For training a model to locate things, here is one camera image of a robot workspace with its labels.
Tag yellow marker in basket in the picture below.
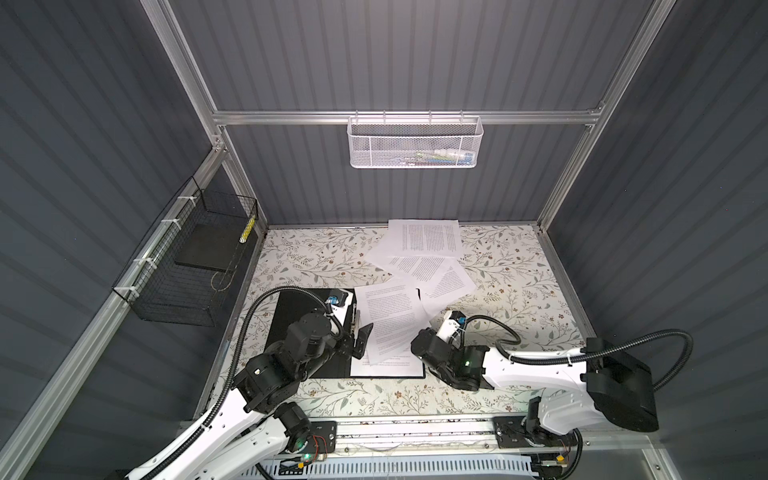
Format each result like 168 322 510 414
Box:
239 216 256 244

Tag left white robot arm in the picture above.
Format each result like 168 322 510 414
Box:
126 312 373 479

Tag black pad in basket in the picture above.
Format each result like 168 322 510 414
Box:
174 224 242 273

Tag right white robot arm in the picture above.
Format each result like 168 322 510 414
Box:
411 328 659 436

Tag left black cable conduit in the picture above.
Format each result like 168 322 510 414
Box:
137 285 346 480

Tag printed paper sheet back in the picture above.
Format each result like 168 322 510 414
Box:
385 219 465 259

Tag white wire basket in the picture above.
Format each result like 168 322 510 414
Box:
346 114 484 169

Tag printed paper sheet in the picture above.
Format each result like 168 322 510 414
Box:
364 241 477 301
385 219 465 259
350 280 429 379

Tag black cable conduit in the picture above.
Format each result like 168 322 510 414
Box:
458 314 695 392
137 285 346 480

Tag black white file folder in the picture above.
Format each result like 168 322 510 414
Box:
266 289 426 380

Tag right black cable conduit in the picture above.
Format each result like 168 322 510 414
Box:
458 314 695 392

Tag black wire basket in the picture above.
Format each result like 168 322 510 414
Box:
113 179 260 327

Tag markers in white basket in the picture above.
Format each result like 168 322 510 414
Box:
400 149 476 167

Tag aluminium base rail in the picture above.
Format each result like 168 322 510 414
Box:
161 410 679 480

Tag aluminium frame post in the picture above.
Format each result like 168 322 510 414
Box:
140 1 269 233

